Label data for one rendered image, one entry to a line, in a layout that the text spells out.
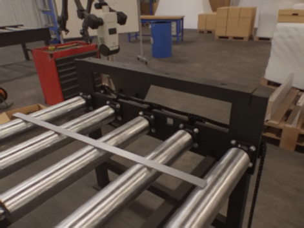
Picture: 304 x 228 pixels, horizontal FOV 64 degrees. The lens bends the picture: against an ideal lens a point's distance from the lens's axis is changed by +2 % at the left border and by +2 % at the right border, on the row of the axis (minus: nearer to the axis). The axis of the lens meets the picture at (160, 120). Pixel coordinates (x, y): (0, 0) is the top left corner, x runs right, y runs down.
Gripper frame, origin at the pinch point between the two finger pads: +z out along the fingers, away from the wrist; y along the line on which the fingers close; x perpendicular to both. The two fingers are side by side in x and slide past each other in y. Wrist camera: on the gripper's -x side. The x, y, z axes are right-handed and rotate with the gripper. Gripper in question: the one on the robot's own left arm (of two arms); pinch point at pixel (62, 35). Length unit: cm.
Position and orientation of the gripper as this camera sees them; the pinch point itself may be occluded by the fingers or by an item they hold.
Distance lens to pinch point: 355.1
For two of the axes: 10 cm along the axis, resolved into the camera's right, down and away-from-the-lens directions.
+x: 7.2, 6.6, -2.3
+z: -3.8, 6.4, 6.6
